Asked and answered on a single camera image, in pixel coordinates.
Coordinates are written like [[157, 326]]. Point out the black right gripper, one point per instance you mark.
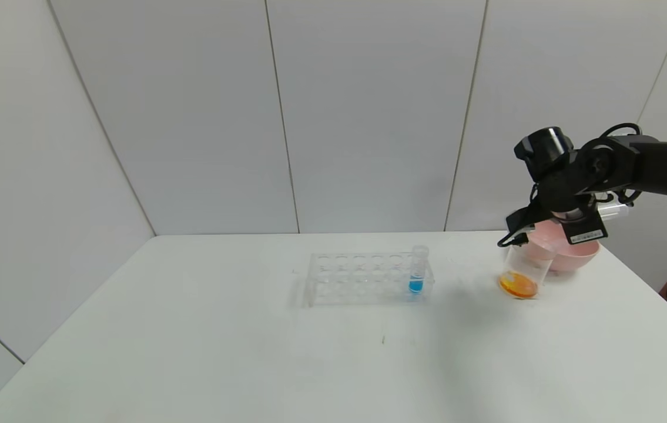
[[586, 233]]

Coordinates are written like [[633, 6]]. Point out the test tube with yellow pigment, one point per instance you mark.
[[612, 210]]

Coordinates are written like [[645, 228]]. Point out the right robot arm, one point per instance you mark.
[[662, 167]]

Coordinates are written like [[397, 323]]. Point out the clear glass beaker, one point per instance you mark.
[[518, 285]]

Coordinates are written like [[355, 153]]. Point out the test tube with blue pigment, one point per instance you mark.
[[416, 285]]

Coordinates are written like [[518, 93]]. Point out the clear acrylic test tube rack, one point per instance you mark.
[[339, 282]]

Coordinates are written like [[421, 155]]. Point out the pink bowl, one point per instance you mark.
[[574, 255]]

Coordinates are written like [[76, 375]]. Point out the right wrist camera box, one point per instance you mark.
[[586, 230]]

